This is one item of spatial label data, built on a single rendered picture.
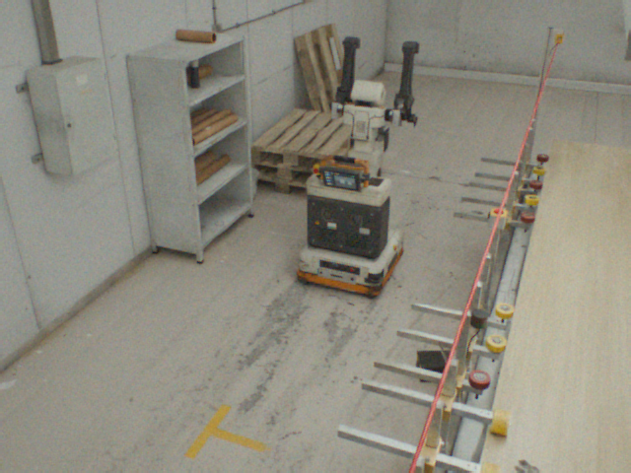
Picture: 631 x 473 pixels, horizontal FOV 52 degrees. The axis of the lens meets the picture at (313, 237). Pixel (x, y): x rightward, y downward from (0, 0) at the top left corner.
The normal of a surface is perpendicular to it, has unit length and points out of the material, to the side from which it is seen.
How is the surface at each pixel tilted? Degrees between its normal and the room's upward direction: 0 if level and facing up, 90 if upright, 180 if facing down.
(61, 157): 90
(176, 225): 90
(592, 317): 0
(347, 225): 90
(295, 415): 0
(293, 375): 0
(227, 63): 90
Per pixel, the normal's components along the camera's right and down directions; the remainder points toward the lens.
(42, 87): -0.38, 0.44
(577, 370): 0.00, -0.88
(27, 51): 0.93, 0.18
